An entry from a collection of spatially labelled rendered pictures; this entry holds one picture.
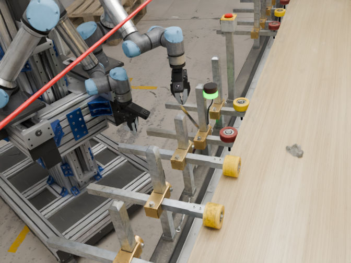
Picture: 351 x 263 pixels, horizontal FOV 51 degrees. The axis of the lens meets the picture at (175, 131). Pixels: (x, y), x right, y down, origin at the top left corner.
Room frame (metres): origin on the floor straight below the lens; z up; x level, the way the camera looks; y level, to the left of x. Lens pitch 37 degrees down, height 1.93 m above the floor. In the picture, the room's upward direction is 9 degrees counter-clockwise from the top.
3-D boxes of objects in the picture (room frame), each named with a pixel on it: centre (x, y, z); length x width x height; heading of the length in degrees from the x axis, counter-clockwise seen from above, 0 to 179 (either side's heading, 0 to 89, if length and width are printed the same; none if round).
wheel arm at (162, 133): (1.40, -0.06, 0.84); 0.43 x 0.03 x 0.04; 64
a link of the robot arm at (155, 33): (1.57, 0.01, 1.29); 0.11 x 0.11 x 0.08; 33
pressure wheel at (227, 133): (1.31, -0.23, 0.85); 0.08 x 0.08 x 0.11
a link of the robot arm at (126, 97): (1.53, 0.22, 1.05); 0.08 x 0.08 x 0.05
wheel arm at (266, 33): (2.52, -0.61, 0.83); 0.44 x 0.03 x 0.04; 64
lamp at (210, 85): (1.38, -0.18, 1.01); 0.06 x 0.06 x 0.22; 64
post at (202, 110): (1.40, -0.14, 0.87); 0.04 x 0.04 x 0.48; 64
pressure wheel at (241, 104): (1.53, -0.34, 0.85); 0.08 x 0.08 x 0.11
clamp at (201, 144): (1.38, -0.13, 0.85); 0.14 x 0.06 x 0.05; 154
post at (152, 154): (0.96, 0.09, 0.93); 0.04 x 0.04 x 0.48; 64
